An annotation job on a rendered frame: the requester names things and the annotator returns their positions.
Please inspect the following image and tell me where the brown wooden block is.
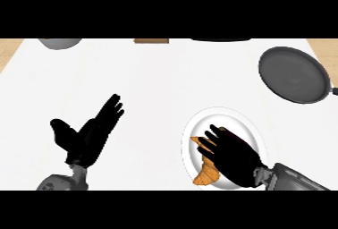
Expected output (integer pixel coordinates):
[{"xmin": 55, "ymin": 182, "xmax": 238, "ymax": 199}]
[{"xmin": 133, "ymin": 38, "xmax": 170, "ymax": 45}]

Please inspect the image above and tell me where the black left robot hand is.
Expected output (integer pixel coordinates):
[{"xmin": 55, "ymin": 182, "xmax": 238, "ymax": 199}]
[{"xmin": 49, "ymin": 93, "xmax": 125, "ymax": 169}]

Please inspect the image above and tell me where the grey bowl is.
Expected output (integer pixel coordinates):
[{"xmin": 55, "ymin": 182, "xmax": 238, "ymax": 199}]
[{"xmin": 37, "ymin": 38, "xmax": 83, "ymax": 50}]

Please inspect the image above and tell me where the dark grey frying pan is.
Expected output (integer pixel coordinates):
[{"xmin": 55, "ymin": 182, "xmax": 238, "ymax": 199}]
[{"xmin": 257, "ymin": 46, "xmax": 338, "ymax": 105}]

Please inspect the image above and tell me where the white oval plate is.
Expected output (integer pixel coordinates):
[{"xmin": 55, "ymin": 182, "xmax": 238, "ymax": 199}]
[{"xmin": 182, "ymin": 106, "xmax": 269, "ymax": 191}]

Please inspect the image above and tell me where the black flat object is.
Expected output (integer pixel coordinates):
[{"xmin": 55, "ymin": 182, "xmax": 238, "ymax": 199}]
[{"xmin": 189, "ymin": 38, "xmax": 254, "ymax": 43}]

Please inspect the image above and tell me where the orange croissant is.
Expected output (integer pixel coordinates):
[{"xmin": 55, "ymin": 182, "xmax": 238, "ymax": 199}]
[{"xmin": 189, "ymin": 136, "xmax": 220, "ymax": 186}]

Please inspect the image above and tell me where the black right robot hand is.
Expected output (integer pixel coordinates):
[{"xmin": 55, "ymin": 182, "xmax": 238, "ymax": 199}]
[{"xmin": 195, "ymin": 123, "xmax": 269, "ymax": 189}]

